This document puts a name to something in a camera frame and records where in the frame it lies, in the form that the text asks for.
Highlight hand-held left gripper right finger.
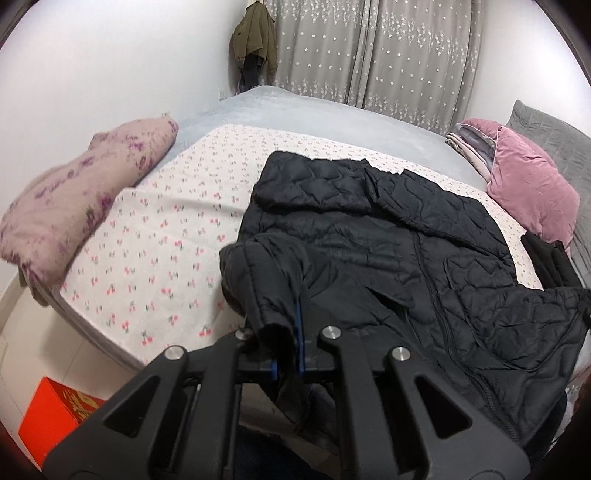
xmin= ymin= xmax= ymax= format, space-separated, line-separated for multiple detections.
xmin=294 ymin=295 xmax=530 ymax=480

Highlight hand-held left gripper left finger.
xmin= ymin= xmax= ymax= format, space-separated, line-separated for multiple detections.
xmin=42 ymin=325 xmax=280 ymax=480

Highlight black quilted jacket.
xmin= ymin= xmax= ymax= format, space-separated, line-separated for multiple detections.
xmin=219 ymin=150 xmax=591 ymax=457

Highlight cherry print bed sheet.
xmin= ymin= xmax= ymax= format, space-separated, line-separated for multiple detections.
xmin=60 ymin=124 xmax=546 ymax=366

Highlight bed with grey cover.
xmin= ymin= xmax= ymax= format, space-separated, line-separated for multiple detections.
xmin=46 ymin=85 xmax=491 ymax=376

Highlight red box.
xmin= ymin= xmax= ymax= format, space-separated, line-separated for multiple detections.
xmin=18 ymin=376 xmax=110 ymax=470

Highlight pink floral quilt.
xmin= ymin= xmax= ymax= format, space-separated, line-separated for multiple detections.
xmin=0 ymin=117 xmax=180 ymax=288

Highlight folded pink and grey blankets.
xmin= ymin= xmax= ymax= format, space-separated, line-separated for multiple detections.
xmin=445 ymin=118 xmax=507 ymax=184

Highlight black cloth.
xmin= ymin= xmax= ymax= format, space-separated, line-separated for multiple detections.
xmin=521 ymin=233 xmax=585 ymax=290

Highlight dark hanging garment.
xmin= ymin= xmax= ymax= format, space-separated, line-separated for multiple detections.
xmin=238 ymin=53 xmax=262 ymax=90

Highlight pink velvet pillow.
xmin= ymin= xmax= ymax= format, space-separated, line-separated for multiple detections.
xmin=486 ymin=124 xmax=581 ymax=246

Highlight grey star print curtain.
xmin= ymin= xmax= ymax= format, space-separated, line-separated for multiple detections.
xmin=263 ymin=0 xmax=486 ymax=136

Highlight olive green hanging jacket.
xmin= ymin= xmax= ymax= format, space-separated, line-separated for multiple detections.
xmin=229 ymin=2 xmax=278 ymax=75

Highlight grey quilted pillow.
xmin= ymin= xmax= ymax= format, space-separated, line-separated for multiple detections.
xmin=505 ymin=99 xmax=591 ymax=289

